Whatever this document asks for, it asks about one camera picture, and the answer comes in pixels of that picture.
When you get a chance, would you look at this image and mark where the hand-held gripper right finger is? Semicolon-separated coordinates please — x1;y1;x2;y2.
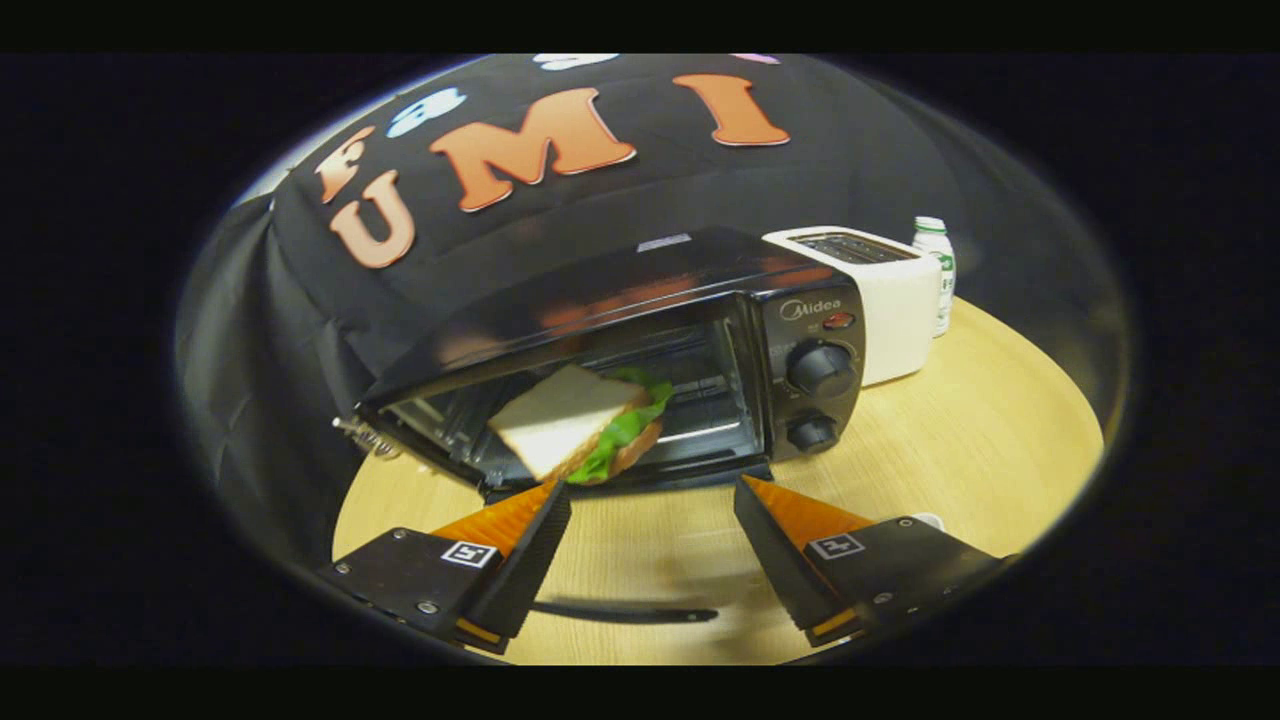
733;475;1021;648

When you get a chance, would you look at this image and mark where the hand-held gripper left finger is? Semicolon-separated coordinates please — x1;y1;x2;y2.
320;482;573;657

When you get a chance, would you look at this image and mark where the white green-label drink bottle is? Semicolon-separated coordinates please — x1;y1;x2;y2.
911;217;958;339

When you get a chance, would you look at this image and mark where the black toaster oven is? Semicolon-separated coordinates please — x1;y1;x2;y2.
335;228;869;627

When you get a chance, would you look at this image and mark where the metal spring clip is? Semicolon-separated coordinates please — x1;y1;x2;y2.
333;417;403;461

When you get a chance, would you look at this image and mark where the lettuce sandwich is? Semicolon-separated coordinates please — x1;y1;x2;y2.
487;363;677;487

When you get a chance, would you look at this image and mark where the white pop-up toaster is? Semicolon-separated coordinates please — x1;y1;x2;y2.
762;226;944;389

